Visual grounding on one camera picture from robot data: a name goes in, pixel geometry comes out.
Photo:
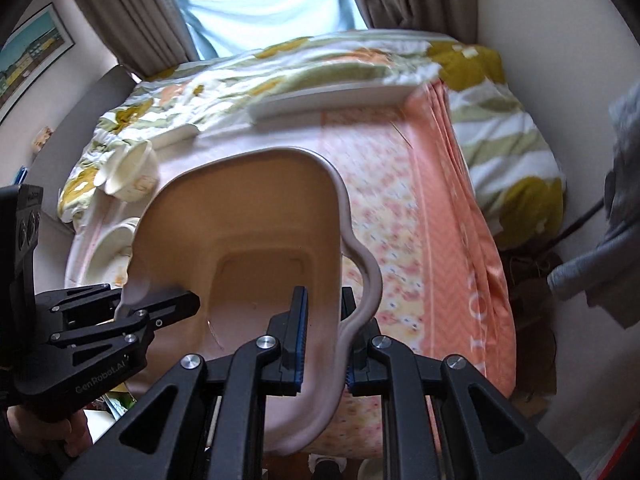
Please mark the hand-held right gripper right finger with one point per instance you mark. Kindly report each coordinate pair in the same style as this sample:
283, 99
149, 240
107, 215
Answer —
353, 379

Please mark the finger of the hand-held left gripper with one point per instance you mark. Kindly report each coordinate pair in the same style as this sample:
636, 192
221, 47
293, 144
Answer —
85, 297
170, 306

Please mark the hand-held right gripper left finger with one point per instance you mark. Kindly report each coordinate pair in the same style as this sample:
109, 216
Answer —
299, 345

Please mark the person's left hand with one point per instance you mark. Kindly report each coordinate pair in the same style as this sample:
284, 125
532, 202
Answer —
75, 432

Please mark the duck print plate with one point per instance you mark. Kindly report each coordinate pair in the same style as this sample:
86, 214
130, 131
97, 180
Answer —
112, 255

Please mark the white cup left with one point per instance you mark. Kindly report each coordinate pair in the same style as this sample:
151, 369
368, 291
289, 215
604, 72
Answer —
137, 170

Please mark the small blue item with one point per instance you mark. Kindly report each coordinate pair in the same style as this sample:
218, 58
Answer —
21, 175

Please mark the orange floral cloth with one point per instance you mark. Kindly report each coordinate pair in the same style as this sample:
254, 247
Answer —
440, 240

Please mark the small plush toy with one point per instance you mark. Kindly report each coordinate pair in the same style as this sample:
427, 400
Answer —
42, 138

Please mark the short white rectangular tray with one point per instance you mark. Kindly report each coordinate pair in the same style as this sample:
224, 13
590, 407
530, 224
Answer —
175, 135

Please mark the grey headboard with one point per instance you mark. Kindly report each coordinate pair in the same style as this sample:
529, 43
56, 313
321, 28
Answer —
75, 125

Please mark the long white rectangular tray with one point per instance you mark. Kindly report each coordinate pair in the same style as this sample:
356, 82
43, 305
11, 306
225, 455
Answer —
335, 100

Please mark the framed picture of houses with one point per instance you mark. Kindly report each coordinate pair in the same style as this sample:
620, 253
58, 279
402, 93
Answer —
30, 55

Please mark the floral blanket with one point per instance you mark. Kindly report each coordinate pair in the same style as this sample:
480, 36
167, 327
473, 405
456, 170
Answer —
500, 150

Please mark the grey hanging garment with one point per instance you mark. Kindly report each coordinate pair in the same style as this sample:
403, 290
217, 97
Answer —
615, 260

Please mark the light blue cloth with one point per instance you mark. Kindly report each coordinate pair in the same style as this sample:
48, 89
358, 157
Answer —
270, 10

